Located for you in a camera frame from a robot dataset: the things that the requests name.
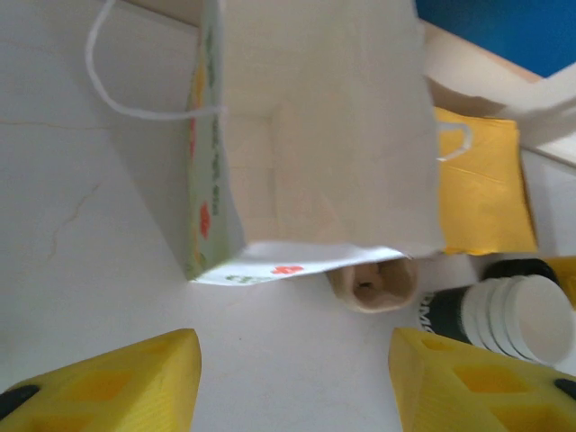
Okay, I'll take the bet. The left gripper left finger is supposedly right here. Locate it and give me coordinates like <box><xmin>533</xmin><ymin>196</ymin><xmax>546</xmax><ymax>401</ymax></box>
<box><xmin>0</xmin><ymin>328</ymin><xmax>203</xmax><ymax>432</ymax></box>

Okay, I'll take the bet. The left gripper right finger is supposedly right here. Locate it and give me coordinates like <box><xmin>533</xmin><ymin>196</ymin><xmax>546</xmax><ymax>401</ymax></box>
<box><xmin>389</xmin><ymin>327</ymin><xmax>576</xmax><ymax>432</ymax></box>

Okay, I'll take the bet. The white paper bag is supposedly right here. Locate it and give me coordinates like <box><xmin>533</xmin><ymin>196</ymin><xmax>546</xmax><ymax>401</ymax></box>
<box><xmin>85</xmin><ymin>0</ymin><xmax>474</xmax><ymax>287</ymax></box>

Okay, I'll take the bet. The black printed paper cup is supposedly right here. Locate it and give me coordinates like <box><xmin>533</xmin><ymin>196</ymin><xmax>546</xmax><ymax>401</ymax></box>
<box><xmin>416</xmin><ymin>287</ymin><xmax>478</xmax><ymax>344</ymax></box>

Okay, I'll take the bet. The green paper cup stack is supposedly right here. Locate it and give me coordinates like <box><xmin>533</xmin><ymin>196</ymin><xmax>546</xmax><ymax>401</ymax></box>
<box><xmin>461</xmin><ymin>274</ymin><xmax>576</xmax><ymax>368</ymax></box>

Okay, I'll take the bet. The brown pulp cup carrier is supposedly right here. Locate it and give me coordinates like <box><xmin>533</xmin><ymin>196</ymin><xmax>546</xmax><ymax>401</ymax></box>
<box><xmin>326</xmin><ymin>259</ymin><xmax>419</xmax><ymax>315</ymax></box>

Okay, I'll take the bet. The yellow napkin stack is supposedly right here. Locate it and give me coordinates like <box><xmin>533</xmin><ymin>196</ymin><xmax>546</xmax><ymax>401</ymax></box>
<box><xmin>434</xmin><ymin>106</ymin><xmax>540</xmax><ymax>257</ymax></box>

